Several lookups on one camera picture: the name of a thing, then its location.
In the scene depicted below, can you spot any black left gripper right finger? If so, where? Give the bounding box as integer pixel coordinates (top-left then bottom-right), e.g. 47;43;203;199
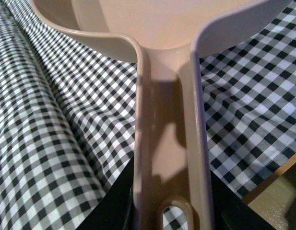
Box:
211;172;287;230

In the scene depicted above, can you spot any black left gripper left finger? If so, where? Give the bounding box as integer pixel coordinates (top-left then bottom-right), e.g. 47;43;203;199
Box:
77;158;134;230

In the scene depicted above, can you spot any beige plastic dustpan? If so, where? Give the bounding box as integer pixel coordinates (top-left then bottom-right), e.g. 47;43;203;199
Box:
31;0;289;230

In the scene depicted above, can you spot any black white gingham bedsheet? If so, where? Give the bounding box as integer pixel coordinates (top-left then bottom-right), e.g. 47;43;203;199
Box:
0;0;296;230

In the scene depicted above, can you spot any wooden bed frame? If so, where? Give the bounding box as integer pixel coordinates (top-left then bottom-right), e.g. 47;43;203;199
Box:
242;153;296;205

